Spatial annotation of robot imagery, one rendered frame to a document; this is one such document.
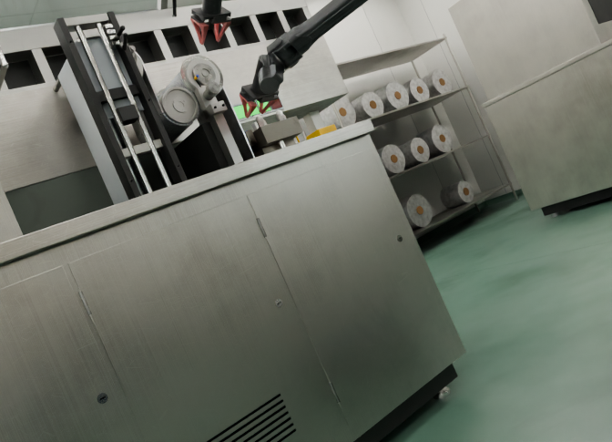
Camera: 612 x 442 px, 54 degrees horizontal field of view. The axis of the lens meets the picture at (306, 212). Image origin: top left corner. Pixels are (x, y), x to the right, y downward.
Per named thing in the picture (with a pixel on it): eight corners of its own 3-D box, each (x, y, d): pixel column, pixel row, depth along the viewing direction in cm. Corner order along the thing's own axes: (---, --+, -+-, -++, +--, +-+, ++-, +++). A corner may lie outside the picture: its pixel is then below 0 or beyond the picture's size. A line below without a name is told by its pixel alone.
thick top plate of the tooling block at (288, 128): (267, 143, 196) (260, 126, 196) (216, 179, 228) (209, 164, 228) (303, 131, 205) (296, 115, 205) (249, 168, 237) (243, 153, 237)
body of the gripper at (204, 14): (231, 18, 179) (233, -6, 174) (203, 23, 173) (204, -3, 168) (219, 10, 182) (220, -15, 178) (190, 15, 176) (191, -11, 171)
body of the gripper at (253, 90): (278, 97, 184) (284, 77, 179) (252, 103, 178) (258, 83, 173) (265, 85, 187) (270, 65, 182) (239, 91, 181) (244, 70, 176)
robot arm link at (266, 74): (300, 54, 176) (280, 35, 171) (304, 77, 169) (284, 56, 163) (269, 78, 181) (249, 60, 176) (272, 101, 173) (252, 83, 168)
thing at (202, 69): (212, 62, 194) (218, 84, 193) (210, 65, 196) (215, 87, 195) (191, 62, 190) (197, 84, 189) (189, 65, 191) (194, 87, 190)
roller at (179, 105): (171, 127, 182) (156, 90, 182) (144, 154, 202) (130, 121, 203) (204, 118, 189) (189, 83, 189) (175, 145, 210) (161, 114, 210)
